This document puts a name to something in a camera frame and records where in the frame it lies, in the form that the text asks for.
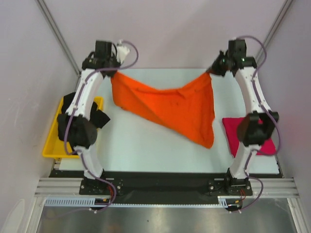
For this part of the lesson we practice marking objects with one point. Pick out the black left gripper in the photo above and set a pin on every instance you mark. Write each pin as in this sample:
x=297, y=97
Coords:
x=117, y=63

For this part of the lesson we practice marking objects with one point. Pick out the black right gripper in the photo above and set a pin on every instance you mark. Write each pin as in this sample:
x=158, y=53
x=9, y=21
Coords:
x=215, y=68

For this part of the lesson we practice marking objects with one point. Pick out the orange t shirt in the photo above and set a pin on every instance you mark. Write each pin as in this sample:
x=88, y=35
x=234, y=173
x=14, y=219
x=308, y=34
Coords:
x=188, y=110

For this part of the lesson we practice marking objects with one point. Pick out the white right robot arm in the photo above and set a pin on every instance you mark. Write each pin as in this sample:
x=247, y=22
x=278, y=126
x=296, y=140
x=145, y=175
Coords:
x=260, y=121

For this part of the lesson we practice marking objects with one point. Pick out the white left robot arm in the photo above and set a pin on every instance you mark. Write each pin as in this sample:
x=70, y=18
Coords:
x=80, y=132

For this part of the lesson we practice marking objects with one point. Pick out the black t shirt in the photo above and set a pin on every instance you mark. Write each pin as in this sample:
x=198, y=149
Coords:
x=97, y=117

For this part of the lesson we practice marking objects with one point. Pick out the folded pink t shirt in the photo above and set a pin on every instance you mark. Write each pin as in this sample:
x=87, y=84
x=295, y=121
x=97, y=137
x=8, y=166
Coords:
x=230, y=125

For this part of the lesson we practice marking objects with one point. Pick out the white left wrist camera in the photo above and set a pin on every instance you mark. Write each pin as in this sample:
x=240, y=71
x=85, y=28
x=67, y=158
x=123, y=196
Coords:
x=122, y=52

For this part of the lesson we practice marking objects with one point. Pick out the aluminium frame post left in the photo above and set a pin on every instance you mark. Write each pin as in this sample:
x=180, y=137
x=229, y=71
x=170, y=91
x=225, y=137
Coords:
x=58, y=35

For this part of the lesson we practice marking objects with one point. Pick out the aluminium frame post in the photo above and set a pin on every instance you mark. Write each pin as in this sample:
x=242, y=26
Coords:
x=58, y=35
x=284, y=10

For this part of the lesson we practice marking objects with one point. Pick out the aluminium frame post right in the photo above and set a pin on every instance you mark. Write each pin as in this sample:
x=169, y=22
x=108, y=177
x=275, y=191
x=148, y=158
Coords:
x=284, y=10

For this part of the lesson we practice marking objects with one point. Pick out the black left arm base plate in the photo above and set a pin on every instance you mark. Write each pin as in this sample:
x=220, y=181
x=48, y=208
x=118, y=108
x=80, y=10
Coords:
x=95, y=187

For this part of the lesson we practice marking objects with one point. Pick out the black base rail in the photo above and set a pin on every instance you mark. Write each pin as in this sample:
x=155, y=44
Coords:
x=156, y=187

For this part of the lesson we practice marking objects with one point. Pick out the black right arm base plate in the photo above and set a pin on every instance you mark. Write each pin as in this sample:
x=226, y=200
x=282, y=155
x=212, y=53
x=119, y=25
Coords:
x=222, y=187

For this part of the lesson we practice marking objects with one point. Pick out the aluminium front rail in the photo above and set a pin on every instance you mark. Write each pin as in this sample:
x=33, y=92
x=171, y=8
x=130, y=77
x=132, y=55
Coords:
x=50, y=187

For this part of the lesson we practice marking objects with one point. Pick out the blue slotted cable duct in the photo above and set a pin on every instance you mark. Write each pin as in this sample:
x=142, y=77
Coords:
x=98, y=203

